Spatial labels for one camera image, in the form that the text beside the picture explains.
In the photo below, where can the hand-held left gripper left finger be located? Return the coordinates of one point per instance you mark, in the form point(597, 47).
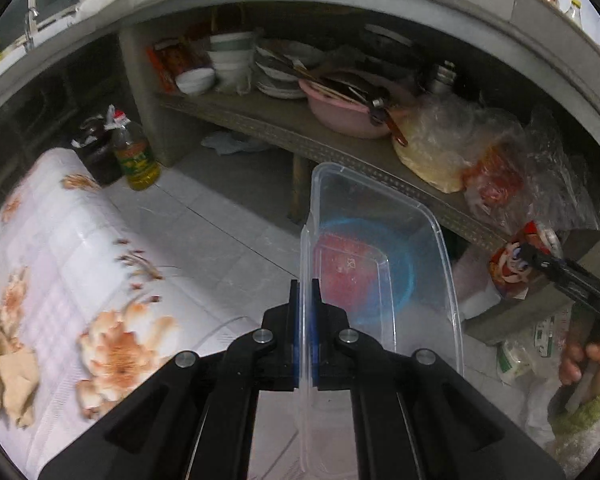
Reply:
point(280, 350)

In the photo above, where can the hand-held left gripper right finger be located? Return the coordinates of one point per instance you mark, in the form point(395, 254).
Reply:
point(330, 355)

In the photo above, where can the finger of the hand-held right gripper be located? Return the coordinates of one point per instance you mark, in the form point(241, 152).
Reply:
point(565, 275)

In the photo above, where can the red cartoon snack bag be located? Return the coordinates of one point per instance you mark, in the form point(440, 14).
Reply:
point(345, 270)

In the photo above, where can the clear plastic container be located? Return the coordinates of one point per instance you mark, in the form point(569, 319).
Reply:
point(430, 320)

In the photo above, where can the blue plastic basket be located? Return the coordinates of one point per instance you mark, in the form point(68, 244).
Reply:
point(397, 270)

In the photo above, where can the person's right forearm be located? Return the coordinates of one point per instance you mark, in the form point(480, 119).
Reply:
point(595, 415)

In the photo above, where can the white green-print package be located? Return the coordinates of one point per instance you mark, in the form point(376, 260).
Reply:
point(520, 360)

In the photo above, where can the red-filled plastic bag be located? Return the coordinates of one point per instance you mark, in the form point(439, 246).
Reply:
point(495, 185)

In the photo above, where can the yellow-filled plastic bag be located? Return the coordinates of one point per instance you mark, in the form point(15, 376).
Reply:
point(430, 160)

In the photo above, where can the white rag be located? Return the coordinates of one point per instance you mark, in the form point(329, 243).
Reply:
point(230, 142)

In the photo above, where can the floral tablecloth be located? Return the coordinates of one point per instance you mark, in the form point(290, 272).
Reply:
point(70, 250)

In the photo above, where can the cooking oil bottle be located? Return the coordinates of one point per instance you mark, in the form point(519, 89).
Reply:
point(137, 160)

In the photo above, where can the pink basin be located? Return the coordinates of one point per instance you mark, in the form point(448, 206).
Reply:
point(340, 117)

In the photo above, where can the stack of plates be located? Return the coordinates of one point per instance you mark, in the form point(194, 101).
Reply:
point(280, 87)

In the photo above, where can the clear condiment bottle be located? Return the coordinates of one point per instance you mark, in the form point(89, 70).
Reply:
point(574, 12)

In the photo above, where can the dark clay jar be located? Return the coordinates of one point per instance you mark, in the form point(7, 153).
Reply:
point(92, 155)

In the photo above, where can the white bowl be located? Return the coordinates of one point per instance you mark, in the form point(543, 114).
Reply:
point(195, 82)

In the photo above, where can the stack of bowls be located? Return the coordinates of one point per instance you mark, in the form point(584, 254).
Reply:
point(232, 60)

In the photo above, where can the orange box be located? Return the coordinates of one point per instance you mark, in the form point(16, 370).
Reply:
point(167, 65)

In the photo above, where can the steel faucet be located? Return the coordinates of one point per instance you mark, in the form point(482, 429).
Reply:
point(30, 20)

